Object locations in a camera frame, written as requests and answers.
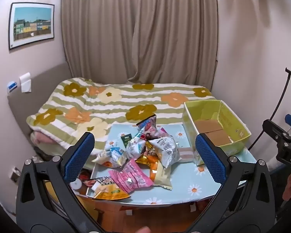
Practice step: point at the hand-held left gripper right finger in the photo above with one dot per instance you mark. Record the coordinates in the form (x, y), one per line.
(211, 160)

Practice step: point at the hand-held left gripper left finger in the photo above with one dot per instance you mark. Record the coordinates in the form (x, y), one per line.
(80, 157)

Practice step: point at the white blue snack packet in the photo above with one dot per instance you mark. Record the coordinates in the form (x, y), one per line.
(111, 155)

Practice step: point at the green cardboard box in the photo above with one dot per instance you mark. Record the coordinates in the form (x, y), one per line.
(232, 119)

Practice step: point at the yellow orange snack packet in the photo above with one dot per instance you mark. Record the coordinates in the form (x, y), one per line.
(106, 191)

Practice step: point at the silver white snack packet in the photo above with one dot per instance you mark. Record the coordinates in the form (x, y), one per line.
(166, 150)

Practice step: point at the pale yellow snack packet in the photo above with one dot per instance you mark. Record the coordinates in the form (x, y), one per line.
(163, 178)

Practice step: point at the silver blue snack packet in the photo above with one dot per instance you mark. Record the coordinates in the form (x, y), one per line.
(135, 146)

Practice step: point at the person's right hand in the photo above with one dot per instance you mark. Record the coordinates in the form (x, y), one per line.
(289, 187)

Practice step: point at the person's left hand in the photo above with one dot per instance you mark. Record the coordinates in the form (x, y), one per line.
(141, 230)

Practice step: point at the white round container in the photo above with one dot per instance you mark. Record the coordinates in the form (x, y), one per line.
(76, 184)

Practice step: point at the light blue daisy table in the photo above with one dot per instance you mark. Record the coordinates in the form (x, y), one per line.
(184, 187)

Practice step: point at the pink pillow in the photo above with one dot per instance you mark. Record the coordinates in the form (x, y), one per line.
(46, 138)

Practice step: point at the dark green snack packet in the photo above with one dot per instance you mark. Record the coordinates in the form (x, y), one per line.
(126, 139)

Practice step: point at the striped flower blanket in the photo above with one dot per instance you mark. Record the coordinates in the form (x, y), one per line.
(99, 106)

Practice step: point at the pink white snack packet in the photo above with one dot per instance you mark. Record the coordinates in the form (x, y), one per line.
(160, 133)

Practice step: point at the gold brown snack packet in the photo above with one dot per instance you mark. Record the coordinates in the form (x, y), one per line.
(149, 154)

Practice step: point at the grey padded headboard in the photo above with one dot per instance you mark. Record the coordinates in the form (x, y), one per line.
(38, 87)

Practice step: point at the white paper note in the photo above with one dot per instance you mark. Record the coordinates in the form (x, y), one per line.
(25, 82)

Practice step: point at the beige curtain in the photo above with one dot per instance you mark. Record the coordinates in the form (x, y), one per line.
(135, 29)

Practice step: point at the framed house picture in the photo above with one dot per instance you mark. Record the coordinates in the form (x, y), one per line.
(31, 24)

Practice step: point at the blue white wall tag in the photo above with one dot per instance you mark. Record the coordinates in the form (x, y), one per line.
(12, 86)

